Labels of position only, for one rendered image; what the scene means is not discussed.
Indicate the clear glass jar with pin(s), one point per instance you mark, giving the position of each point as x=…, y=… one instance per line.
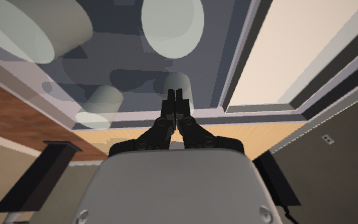
x=101, y=108
x=175, y=81
x=173, y=28
x=41, y=31

